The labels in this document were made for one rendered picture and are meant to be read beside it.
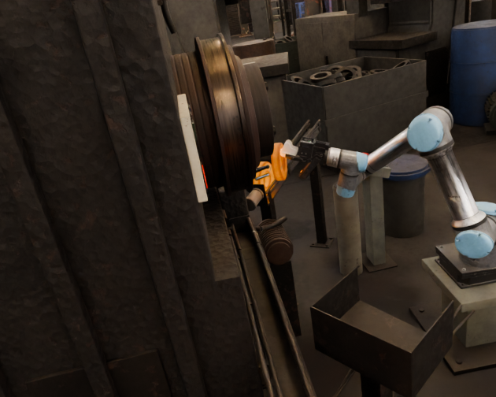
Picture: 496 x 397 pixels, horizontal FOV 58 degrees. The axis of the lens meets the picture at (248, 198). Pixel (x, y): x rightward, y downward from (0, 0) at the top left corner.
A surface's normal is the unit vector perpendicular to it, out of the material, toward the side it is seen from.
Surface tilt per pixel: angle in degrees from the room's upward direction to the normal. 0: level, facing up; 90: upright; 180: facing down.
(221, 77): 51
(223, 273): 0
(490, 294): 0
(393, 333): 5
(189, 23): 90
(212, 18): 90
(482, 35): 90
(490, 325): 90
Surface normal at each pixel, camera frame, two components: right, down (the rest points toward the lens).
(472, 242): -0.52, 0.51
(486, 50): -0.37, 0.44
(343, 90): 0.41, 0.32
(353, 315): -0.10, -0.88
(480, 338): 0.10, 0.40
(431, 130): -0.66, 0.29
